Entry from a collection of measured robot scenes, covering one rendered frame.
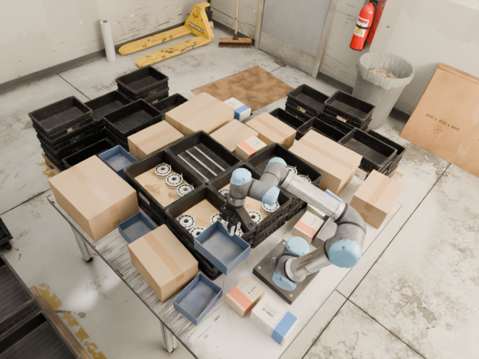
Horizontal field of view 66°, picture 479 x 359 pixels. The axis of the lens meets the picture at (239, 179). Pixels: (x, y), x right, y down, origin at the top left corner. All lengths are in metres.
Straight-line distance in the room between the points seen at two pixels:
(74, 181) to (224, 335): 1.17
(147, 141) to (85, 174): 0.47
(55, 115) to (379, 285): 2.94
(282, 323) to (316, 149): 1.17
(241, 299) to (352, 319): 1.18
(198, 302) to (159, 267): 0.27
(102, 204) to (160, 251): 0.43
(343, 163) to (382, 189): 0.28
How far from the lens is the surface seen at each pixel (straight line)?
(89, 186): 2.22
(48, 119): 3.48
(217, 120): 2.63
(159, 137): 2.53
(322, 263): 1.61
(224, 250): 1.68
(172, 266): 1.88
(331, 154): 2.50
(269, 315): 1.87
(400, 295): 3.13
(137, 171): 2.30
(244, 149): 2.36
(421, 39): 4.46
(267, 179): 1.45
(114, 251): 2.17
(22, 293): 2.43
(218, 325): 1.92
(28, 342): 2.41
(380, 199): 2.40
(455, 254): 3.60
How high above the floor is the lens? 2.48
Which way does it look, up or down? 46 degrees down
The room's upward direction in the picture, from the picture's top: 7 degrees clockwise
